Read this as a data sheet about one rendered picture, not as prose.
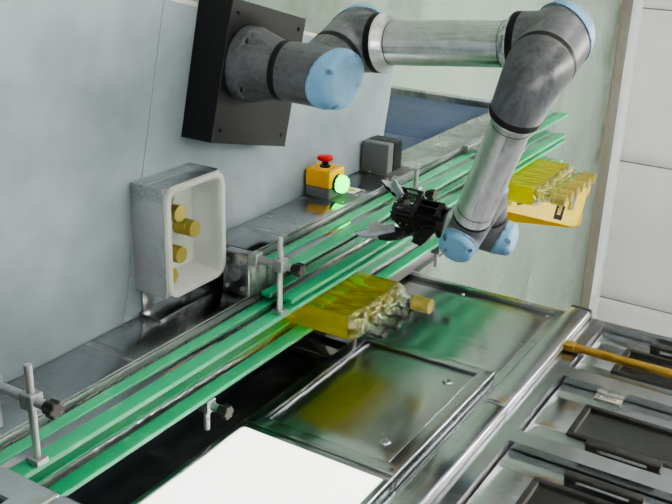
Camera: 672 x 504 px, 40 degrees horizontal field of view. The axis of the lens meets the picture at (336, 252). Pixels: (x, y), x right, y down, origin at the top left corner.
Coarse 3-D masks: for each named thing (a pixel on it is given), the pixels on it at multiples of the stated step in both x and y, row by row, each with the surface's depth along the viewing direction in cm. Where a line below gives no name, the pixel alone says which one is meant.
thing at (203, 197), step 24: (168, 192) 172; (192, 192) 188; (216, 192) 186; (168, 216) 172; (192, 216) 190; (216, 216) 188; (168, 240) 174; (192, 240) 192; (216, 240) 189; (168, 264) 176; (192, 264) 192; (216, 264) 191; (168, 288) 178; (192, 288) 184
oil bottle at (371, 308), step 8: (320, 296) 204; (328, 296) 204; (336, 296) 204; (344, 296) 205; (352, 296) 205; (352, 304) 201; (360, 304) 201; (368, 304) 201; (376, 304) 202; (368, 312) 199; (376, 312) 200; (368, 320) 199
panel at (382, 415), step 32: (352, 352) 213; (384, 352) 213; (416, 352) 213; (320, 384) 199; (352, 384) 199; (384, 384) 200; (416, 384) 200; (448, 384) 200; (480, 384) 200; (256, 416) 185; (288, 416) 187; (320, 416) 187; (352, 416) 187; (384, 416) 188; (416, 416) 188; (448, 416) 187; (320, 448) 176; (352, 448) 177; (384, 448) 177; (416, 448) 176; (384, 480) 167
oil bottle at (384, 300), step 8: (336, 288) 209; (344, 288) 209; (352, 288) 209; (360, 288) 209; (368, 288) 209; (360, 296) 206; (368, 296) 205; (376, 296) 205; (384, 296) 206; (384, 304) 204; (384, 312) 204
